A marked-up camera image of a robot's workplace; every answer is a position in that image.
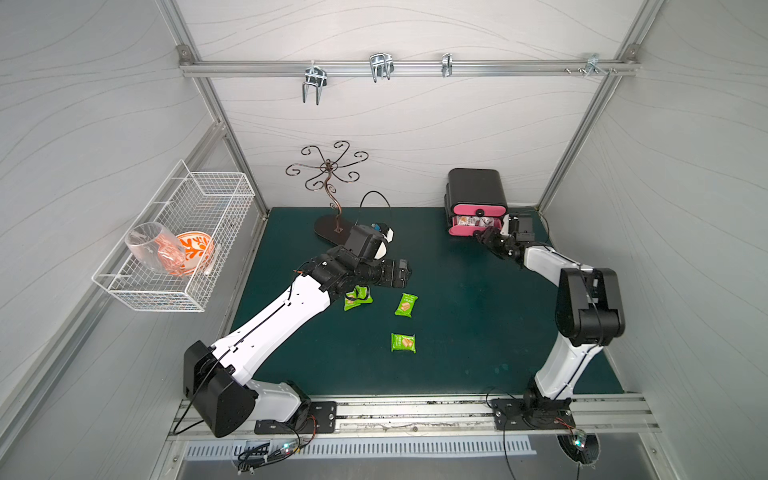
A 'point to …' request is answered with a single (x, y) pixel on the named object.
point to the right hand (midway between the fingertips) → (485, 235)
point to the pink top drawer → (494, 210)
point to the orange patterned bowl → (186, 253)
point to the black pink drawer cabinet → (475, 199)
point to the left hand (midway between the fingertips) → (398, 271)
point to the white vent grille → (293, 448)
